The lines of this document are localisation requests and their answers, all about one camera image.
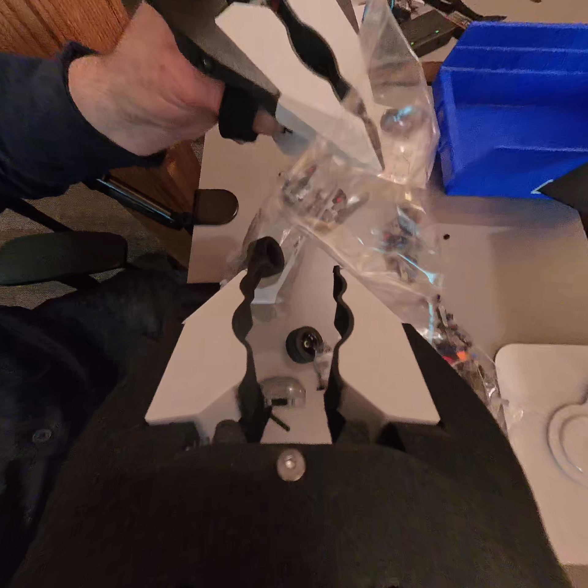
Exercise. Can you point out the person's left forearm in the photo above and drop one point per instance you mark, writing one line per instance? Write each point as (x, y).
(36, 119)

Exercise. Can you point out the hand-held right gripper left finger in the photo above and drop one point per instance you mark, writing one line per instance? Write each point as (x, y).
(197, 367)

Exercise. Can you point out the large clear plastic bag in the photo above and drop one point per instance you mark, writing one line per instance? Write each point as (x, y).
(367, 220)

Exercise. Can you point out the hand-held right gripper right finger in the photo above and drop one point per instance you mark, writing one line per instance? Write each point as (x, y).
(386, 367)

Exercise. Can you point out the black board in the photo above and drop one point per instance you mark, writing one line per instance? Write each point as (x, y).
(569, 193)

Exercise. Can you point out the black toy pin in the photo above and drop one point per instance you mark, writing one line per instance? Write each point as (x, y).
(280, 420)

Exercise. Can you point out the large blue bin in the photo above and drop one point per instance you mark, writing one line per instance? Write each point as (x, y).
(505, 138)

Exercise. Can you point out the dark office chair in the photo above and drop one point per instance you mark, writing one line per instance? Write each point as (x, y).
(216, 206)

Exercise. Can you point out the white folding book stand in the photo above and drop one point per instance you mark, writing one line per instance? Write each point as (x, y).
(528, 390)

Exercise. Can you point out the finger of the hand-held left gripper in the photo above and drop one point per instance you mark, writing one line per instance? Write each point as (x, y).
(351, 59)
(266, 41)

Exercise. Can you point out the person's left hand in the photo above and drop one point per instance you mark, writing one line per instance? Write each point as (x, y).
(147, 92)

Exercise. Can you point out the dark toy wheel rim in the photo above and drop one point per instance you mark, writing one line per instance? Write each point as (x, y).
(294, 344)

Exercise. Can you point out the black rubber toy tire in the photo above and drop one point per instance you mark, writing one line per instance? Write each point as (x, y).
(257, 248)

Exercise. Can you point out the clear dome piece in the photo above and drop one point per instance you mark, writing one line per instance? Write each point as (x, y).
(289, 390)

